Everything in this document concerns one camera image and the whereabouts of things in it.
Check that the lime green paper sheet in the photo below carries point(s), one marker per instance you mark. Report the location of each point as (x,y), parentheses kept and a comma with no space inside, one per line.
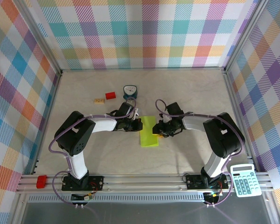
(148,140)

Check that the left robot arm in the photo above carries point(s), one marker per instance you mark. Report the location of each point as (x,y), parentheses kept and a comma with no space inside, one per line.
(102,124)

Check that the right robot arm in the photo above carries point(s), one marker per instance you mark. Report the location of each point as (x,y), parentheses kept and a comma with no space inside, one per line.
(193,123)

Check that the grey metal sheet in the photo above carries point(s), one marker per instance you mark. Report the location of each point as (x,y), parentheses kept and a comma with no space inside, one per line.
(142,214)

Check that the red block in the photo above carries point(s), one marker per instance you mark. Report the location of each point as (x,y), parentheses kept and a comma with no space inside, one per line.
(110,95)

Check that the small teal alarm clock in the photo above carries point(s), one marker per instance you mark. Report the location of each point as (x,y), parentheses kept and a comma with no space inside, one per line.
(130,91)

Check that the small wooden block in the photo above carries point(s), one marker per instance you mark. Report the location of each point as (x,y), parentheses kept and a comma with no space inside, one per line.
(99,101)

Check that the perforated metal strip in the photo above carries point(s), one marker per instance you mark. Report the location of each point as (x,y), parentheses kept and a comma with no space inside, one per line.
(142,199)

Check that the small controller board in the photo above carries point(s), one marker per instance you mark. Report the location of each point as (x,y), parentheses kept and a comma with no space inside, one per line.
(87,198)
(212,197)

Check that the light teal calculator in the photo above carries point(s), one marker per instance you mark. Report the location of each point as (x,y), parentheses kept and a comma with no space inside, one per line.
(245,182)

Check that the red plastic clamp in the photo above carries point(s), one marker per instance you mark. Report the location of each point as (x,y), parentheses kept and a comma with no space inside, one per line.
(41,182)

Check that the aluminium mounting rail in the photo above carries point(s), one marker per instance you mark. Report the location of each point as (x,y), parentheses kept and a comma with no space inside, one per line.
(142,183)

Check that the aluminium frame bar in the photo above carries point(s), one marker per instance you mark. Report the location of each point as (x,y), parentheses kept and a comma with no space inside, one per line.
(235,105)
(47,121)
(142,69)

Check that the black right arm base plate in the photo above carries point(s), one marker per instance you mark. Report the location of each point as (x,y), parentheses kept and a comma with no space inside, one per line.
(193,182)

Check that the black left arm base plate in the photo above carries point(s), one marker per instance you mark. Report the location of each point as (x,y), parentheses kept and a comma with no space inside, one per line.
(96,182)

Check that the aluminium frame post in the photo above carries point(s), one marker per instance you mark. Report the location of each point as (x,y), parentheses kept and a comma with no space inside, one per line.
(42,39)
(245,35)

